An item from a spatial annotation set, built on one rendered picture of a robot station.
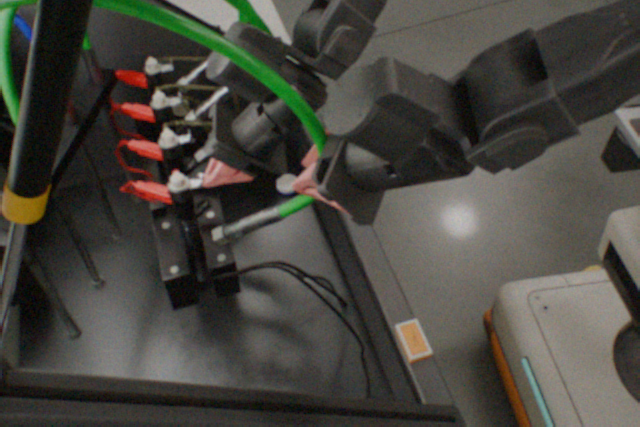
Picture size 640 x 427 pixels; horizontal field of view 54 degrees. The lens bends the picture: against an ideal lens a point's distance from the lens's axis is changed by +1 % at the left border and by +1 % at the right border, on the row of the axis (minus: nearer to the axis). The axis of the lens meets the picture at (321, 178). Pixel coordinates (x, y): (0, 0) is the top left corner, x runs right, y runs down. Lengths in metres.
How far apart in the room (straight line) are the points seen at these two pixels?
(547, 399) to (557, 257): 0.68
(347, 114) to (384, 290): 0.45
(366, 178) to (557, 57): 0.19
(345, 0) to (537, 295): 1.21
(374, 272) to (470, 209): 1.37
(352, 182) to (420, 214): 1.63
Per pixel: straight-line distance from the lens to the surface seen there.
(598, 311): 1.77
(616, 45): 0.46
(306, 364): 0.96
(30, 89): 0.28
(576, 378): 1.66
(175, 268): 0.88
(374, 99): 0.45
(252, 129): 0.71
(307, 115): 0.57
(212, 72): 0.66
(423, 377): 0.83
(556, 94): 0.46
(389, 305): 0.87
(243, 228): 0.71
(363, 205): 0.57
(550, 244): 2.22
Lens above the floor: 1.69
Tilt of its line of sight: 48 degrees down
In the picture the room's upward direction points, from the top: straight up
